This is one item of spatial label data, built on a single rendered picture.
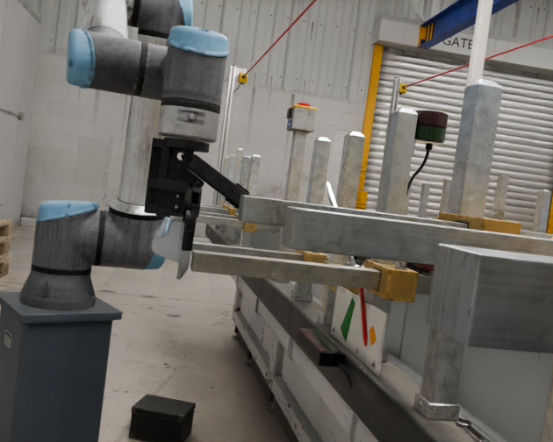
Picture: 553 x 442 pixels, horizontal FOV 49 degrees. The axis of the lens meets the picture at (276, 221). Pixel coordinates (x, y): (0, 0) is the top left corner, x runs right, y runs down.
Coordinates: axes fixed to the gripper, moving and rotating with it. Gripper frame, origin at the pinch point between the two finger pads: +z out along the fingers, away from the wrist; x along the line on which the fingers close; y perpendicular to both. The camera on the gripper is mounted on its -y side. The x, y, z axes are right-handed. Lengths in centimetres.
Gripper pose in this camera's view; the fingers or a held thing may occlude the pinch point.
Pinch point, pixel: (183, 271)
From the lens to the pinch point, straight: 94.8
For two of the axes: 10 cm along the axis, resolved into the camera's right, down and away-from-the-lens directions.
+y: -9.7, -1.2, -2.1
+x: 2.0, 0.8, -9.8
